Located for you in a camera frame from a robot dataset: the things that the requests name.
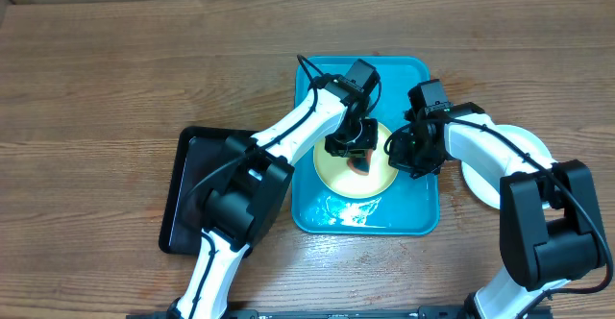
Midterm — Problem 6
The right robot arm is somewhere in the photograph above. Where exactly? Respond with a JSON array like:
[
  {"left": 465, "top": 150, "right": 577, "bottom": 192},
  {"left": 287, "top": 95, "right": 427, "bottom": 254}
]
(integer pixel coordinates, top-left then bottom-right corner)
[{"left": 384, "top": 80, "right": 614, "bottom": 319}]

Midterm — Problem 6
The teal plastic tray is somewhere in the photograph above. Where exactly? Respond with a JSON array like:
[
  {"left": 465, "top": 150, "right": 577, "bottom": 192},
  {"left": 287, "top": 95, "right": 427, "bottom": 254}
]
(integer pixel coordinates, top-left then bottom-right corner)
[{"left": 291, "top": 56, "right": 439, "bottom": 235}]

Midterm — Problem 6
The red green sponge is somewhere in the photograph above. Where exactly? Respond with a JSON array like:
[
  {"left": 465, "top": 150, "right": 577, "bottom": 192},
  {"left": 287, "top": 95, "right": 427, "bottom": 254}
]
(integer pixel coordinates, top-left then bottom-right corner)
[{"left": 347, "top": 151, "right": 372, "bottom": 176}]

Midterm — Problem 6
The yellow-rim plate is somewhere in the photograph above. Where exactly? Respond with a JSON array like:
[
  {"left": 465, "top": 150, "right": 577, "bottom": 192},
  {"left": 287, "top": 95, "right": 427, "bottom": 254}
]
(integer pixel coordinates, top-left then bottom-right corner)
[{"left": 313, "top": 123, "right": 398, "bottom": 199}]

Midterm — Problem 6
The blue-rim white plate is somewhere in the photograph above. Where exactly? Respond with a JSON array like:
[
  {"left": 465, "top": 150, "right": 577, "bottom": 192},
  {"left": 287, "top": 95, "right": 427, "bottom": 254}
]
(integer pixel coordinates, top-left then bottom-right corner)
[{"left": 461, "top": 125, "right": 552, "bottom": 209}]

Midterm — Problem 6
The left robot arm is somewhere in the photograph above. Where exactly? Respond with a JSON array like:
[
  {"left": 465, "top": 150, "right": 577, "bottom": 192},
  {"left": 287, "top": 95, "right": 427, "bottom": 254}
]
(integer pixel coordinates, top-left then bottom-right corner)
[{"left": 165, "top": 57, "right": 381, "bottom": 318}]

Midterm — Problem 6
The black plastic tray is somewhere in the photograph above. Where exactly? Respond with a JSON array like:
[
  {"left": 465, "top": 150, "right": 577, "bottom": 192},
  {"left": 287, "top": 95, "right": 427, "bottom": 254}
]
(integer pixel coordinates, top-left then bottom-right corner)
[{"left": 159, "top": 126, "right": 255, "bottom": 256}]

